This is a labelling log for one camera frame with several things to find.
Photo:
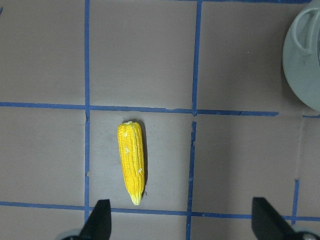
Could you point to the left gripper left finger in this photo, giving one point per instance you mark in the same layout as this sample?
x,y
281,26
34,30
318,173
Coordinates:
x,y
98,225

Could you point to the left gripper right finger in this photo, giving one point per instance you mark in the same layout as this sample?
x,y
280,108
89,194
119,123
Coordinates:
x,y
268,224

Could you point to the yellow corn cob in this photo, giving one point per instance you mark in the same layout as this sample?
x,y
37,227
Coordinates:
x,y
131,152

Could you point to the pale green steel pot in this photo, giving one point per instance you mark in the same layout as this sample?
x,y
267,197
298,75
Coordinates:
x,y
301,55

